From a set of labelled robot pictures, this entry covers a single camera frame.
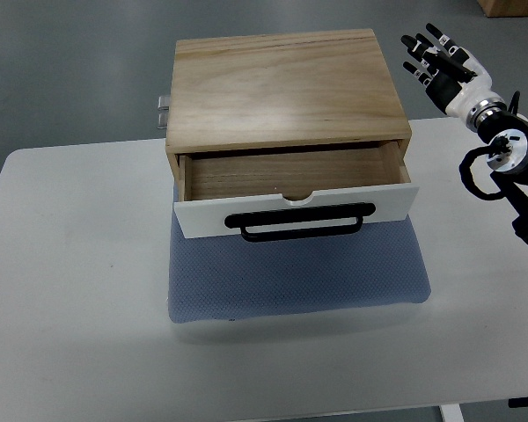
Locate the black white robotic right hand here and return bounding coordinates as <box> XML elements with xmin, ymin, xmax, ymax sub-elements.
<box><xmin>400</xmin><ymin>23</ymin><xmax>505</xmax><ymax>120</ymax></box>

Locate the blue mesh cushion mat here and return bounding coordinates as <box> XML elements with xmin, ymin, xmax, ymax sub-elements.
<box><xmin>168</xmin><ymin>202</ymin><xmax>430</xmax><ymax>324</ymax></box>

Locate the black drawer handle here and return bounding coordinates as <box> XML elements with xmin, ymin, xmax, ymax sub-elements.
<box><xmin>224</xmin><ymin>202</ymin><xmax>376</xmax><ymax>243</ymax></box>

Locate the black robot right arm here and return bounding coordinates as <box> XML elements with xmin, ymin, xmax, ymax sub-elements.
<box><xmin>458</xmin><ymin>91</ymin><xmax>528</xmax><ymax>245</ymax></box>

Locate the silver metal clamp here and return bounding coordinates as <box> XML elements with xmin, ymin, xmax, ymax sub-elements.
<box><xmin>158</xmin><ymin>94</ymin><xmax>171</xmax><ymax>129</ymax></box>

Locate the wooden drawer cabinet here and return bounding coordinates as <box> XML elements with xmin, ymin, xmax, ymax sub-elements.
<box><xmin>166</xmin><ymin>29</ymin><xmax>411</xmax><ymax>177</ymax></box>

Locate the cardboard box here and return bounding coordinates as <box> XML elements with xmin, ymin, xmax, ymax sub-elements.
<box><xmin>477</xmin><ymin>0</ymin><xmax>528</xmax><ymax>18</ymax></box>

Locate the white table leg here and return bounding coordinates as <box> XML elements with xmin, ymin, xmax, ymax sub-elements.
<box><xmin>439</xmin><ymin>404</ymin><xmax>465</xmax><ymax>422</ymax></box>

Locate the black table control panel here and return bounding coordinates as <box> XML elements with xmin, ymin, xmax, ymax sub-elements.
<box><xmin>508</xmin><ymin>397</ymin><xmax>528</xmax><ymax>409</ymax></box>

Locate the white drawer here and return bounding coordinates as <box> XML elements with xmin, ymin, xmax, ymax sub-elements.
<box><xmin>173</xmin><ymin>141</ymin><xmax>419</xmax><ymax>238</ymax></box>

